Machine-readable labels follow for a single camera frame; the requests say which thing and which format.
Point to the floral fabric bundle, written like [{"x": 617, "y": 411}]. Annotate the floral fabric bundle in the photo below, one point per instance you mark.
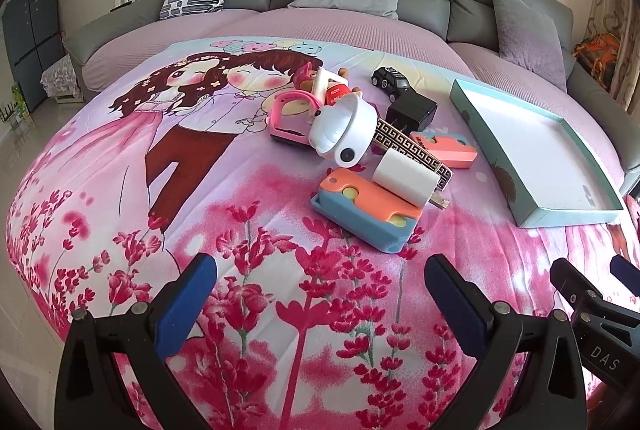
[{"x": 57, "y": 75}]

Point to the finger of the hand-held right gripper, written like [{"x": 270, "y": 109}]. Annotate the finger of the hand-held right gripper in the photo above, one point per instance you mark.
[
  {"x": 624, "y": 271},
  {"x": 567, "y": 279}
]

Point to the beige patterned curtain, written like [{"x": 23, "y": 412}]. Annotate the beige patterned curtain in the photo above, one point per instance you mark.
[{"x": 607, "y": 5}]

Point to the white charger plug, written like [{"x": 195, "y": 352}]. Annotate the white charger plug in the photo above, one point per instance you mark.
[{"x": 400, "y": 170}]

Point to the white round plastic toy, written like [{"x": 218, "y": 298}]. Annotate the white round plastic toy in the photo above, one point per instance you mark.
[{"x": 340, "y": 130}]

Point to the orange backpack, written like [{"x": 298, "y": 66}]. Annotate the orange backpack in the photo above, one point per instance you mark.
[{"x": 597, "y": 55}]

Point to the blue grey cabinet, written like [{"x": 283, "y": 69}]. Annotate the blue grey cabinet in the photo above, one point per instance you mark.
[{"x": 30, "y": 40}]

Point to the printed cartoon blanket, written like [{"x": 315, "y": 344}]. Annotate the printed cartoon blanket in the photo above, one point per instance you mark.
[{"x": 100, "y": 190}]

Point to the black toy car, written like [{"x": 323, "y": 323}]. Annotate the black toy car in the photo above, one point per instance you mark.
[{"x": 390, "y": 80}]

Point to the white wooden crate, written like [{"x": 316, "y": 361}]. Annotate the white wooden crate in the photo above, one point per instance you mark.
[{"x": 70, "y": 97}]

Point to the white slotted plastic holder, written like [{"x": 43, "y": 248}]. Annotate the white slotted plastic holder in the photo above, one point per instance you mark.
[{"x": 320, "y": 82}]

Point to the teal box tray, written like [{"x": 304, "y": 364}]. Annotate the teal box tray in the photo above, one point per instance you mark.
[{"x": 540, "y": 145}]

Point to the purple grey pillow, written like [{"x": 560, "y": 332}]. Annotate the purple grey pillow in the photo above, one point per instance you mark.
[{"x": 525, "y": 30}]

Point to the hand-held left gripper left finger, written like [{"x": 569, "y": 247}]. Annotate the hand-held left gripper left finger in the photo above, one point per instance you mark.
[{"x": 185, "y": 305}]

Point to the pink brown pup figure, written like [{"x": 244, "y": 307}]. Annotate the pink brown pup figure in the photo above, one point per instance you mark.
[{"x": 305, "y": 75}]

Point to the pink quilted sofa cover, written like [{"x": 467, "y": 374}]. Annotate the pink quilted sofa cover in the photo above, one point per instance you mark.
[{"x": 350, "y": 27}]

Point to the green carton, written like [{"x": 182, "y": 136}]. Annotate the green carton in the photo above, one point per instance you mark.
[{"x": 18, "y": 102}]

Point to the red small bottle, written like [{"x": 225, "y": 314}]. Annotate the red small bottle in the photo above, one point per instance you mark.
[{"x": 336, "y": 94}]

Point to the black charger plug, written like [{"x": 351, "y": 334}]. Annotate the black charger plug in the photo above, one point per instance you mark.
[{"x": 410, "y": 110}]

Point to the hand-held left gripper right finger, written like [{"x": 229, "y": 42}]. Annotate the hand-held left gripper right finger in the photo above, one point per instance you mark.
[{"x": 457, "y": 305}]

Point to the pink watch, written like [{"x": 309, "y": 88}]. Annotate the pink watch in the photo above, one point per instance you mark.
[{"x": 287, "y": 132}]

